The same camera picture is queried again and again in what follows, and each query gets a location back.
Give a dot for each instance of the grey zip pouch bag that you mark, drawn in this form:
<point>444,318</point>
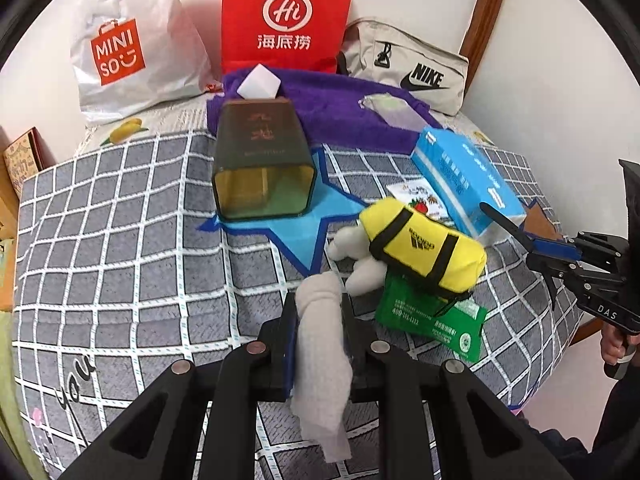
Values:
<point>400,45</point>

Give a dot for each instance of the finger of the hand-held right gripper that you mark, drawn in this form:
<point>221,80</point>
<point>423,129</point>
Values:
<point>555,249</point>
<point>550,265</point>

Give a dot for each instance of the white tissue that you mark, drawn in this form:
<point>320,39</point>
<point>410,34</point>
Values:
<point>320,350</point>

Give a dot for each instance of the person's right hand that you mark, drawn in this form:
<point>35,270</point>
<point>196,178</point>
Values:
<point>611,347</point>

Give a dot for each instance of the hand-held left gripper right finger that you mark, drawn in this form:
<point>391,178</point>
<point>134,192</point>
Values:
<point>362,355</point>

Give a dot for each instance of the yellow plush bag toy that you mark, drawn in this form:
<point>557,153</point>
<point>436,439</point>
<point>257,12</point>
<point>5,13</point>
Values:
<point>425,245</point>

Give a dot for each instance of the blue tissue pack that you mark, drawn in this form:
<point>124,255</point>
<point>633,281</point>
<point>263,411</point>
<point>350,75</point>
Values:
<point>460,175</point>

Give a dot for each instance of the small clear green packet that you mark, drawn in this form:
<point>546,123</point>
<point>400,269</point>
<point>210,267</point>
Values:
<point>395,110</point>

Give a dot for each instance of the white plastic shopping bag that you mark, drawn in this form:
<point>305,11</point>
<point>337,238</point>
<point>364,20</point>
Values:
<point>130,10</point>

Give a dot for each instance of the white sponge block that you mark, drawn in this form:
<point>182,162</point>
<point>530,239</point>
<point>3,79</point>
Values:
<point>260,82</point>

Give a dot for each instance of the green wet wipe packet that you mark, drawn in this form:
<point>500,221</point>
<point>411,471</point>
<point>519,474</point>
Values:
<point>430,320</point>

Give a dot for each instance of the wooden door frame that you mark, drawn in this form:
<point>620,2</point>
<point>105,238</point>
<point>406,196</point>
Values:
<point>487,10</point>

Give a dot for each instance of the printed sticker card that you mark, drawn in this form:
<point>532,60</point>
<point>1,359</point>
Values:
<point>415,195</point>

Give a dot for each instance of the person's dark clothing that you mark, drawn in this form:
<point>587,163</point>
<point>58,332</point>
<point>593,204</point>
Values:
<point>620,420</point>

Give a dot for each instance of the purple towel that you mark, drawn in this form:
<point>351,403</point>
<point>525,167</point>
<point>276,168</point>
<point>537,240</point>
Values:
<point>325,105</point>

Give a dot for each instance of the wooden nightstand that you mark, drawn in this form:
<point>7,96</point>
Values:
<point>7,220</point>

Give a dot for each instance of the patterned brown box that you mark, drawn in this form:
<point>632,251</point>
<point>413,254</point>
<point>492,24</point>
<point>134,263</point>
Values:
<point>20,160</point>

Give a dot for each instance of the grey checkered blanket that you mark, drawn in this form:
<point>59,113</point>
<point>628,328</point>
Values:
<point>125,220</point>

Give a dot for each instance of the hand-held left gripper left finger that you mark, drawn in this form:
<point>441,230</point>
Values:
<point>277,355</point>

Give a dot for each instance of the dark tin box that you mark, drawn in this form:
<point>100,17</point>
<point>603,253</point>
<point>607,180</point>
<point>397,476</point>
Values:
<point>255,135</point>

